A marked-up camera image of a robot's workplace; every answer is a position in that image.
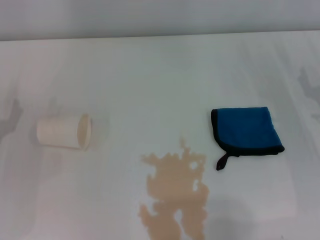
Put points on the brown water stain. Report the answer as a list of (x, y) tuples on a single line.
[(175, 185)]

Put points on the blue rag with black trim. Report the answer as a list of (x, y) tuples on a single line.
[(246, 128)]

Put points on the white paper cup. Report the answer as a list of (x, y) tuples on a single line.
[(58, 132)]

